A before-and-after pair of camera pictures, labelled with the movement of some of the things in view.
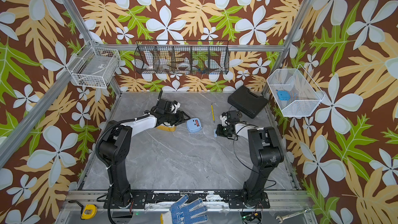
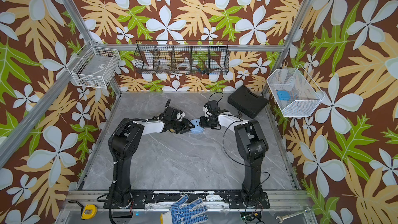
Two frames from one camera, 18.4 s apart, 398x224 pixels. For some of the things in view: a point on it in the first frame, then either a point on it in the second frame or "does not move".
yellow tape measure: x=89 y=212 does not move
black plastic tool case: x=246 y=102 does not move
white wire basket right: x=305 y=94 does not move
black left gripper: x=180 y=120 -> x=186 y=126
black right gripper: x=218 y=131 -> x=203 y=123
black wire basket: x=182 y=57 does not move
